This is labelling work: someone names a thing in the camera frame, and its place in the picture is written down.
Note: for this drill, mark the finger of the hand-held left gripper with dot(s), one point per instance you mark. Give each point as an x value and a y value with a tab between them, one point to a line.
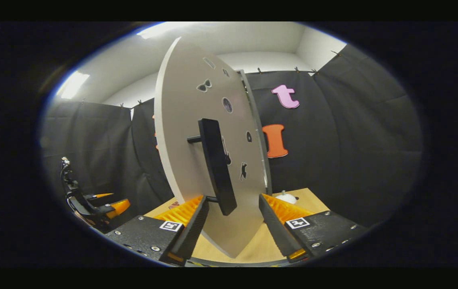
114	208
98	196

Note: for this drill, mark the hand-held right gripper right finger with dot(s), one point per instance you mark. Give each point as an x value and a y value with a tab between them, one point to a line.
277	233

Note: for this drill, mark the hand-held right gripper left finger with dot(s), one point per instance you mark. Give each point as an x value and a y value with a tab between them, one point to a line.
191	235

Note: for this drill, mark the beige cabinet door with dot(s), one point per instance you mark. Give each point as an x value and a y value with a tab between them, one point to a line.
181	140

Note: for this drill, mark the grey cabinet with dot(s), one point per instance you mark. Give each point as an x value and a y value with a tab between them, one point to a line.
268	172

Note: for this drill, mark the white round object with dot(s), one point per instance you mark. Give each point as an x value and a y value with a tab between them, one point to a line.
287	198

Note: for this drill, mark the ceiling light panel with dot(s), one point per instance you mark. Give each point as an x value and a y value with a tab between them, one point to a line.
72	85

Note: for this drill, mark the black backdrop cloth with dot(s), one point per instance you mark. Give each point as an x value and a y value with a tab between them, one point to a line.
353	140

